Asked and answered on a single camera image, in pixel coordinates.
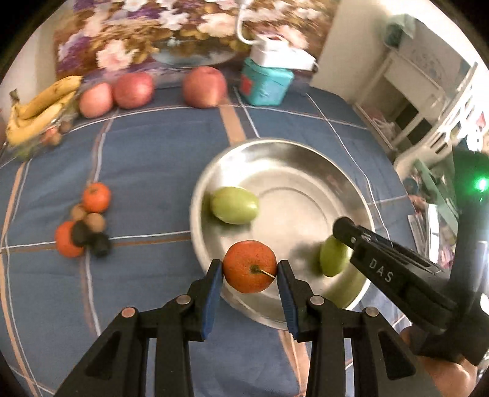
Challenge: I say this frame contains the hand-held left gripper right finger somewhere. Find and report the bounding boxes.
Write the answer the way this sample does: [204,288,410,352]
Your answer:
[277,260,440,397]

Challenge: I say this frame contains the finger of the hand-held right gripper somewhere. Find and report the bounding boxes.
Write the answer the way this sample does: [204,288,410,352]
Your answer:
[332,216,444,274]

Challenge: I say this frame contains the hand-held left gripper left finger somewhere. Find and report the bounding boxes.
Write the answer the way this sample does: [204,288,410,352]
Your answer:
[57,259,224,397]

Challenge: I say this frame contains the small green mango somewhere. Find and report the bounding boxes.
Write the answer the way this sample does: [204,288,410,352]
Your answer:
[319,235,352,277]

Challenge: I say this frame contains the tangerine with stem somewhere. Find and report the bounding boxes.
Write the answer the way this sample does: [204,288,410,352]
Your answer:
[222,240,277,294]

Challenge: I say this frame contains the round metal plate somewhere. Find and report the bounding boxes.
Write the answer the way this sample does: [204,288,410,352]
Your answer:
[190,138,377,331]

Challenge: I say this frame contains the small dark fruit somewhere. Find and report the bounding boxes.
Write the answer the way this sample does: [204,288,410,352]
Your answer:
[90,233,112,257]
[72,221,92,247]

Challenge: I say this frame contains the person's right hand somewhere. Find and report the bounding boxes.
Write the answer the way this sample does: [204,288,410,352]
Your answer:
[400,327,477,397]

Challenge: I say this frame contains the large green mango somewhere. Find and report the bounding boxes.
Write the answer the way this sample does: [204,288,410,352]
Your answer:
[210,186,259,225]

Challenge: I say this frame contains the white shelf unit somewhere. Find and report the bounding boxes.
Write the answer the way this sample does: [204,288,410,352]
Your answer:
[355,49,489,161]

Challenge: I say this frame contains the teal box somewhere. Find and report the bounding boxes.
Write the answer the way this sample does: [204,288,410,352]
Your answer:
[240,58,295,107]

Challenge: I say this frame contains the white power adapter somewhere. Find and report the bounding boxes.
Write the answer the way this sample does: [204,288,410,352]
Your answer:
[250,34,318,71]

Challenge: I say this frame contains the red apple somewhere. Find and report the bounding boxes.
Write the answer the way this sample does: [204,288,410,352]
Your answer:
[113,72,154,109]
[79,82,114,118]
[182,66,228,108]

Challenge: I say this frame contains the small red fruit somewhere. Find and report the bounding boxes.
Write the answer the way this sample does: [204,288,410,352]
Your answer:
[40,128,64,148]

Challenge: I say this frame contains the clear plastic container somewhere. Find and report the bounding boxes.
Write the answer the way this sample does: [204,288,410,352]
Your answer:
[8,107,79,161]

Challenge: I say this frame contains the floral painting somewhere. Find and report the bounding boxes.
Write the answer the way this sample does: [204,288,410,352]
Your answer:
[53,0,340,90]

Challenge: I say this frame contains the white cable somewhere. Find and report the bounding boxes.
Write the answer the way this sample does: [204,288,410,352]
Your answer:
[235,0,260,46]

